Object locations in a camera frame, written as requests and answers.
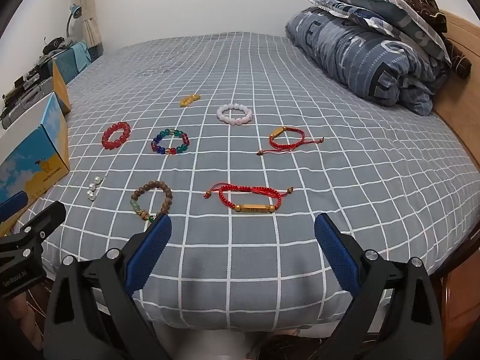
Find blue desk lamp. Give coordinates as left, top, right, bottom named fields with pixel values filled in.
left=66, top=4, right=82, bottom=40

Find folded blue printed duvet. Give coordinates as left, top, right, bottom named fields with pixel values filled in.
left=286, top=5, right=451, bottom=117

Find person's left hand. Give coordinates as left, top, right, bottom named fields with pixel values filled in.
left=0, top=293, right=42, bottom=360

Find wooden bead bracelet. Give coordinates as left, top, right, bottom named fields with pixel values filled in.
left=130, top=181, right=174, bottom=227

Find beige curtain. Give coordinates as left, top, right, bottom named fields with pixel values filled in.
left=73, top=0, right=104, bottom=59

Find large red cord bracelet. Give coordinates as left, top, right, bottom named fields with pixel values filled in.
left=203, top=183, right=295, bottom=214

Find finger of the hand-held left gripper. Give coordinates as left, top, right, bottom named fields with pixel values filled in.
left=0, top=191, right=28, bottom=219
left=0, top=200, right=66, bottom=267

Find grey patterned pillow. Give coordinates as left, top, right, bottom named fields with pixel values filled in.
left=300, top=0, right=452, bottom=64

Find grey checked bed sheet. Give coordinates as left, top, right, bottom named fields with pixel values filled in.
left=15, top=32, right=480, bottom=331

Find pale pink bead bracelet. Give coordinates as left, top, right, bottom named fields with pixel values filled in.
left=217, top=103, right=253, bottom=125

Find wooden bed frame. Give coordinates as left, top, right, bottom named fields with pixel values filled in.
left=431, top=9, right=480, bottom=346

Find teal storage box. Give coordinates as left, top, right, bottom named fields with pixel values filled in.
left=54, top=41, right=92, bottom=83

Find red bead bracelet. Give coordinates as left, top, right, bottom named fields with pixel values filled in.
left=101, top=121, right=131, bottom=151

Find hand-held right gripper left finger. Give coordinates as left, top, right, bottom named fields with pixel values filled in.
left=45, top=214, right=172, bottom=360

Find grey electronic devices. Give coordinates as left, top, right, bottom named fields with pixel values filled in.
left=0, top=37, right=76, bottom=129

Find blue and yellow cardboard box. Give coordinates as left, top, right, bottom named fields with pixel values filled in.
left=0, top=93, right=71, bottom=233

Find white pearl bead strand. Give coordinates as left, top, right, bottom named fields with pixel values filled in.
left=85, top=174, right=108, bottom=201

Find orange cardboard box flap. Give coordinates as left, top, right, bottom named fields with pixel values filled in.
left=52, top=60, right=72, bottom=115

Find multicolour glass bead bracelet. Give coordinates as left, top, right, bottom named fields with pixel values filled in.
left=151, top=128, right=190, bottom=155

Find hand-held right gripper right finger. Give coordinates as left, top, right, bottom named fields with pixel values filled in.
left=285, top=213, right=447, bottom=360

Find small red cord bracelet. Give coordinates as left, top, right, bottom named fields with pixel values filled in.
left=257, top=127, right=325, bottom=156

